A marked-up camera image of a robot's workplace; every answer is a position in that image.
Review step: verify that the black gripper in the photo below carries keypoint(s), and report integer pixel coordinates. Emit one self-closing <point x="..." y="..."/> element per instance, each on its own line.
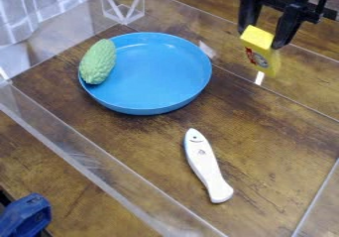
<point x="290" y="20"/>

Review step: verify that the yellow toy brick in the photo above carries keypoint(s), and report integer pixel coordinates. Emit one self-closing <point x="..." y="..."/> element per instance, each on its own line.
<point x="262" y="55"/>

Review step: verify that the blue round tray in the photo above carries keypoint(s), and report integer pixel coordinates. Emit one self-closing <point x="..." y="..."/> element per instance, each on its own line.
<point x="161" y="73"/>

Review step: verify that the black bar in background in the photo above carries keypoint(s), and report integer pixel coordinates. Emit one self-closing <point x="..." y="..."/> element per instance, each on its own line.
<point x="332" y="14"/>

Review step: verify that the green bumpy toy gourd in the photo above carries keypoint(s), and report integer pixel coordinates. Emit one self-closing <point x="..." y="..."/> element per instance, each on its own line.
<point x="98" y="62"/>

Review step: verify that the white checked curtain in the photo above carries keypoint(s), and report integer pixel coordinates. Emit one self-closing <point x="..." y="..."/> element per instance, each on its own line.
<point x="23" y="15"/>

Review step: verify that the blue clamp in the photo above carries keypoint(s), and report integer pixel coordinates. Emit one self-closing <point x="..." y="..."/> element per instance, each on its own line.
<point x="26" y="216"/>

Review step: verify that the clear acrylic enclosure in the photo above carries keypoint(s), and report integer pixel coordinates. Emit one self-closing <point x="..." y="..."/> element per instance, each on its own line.
<point x="114" y="170"/>

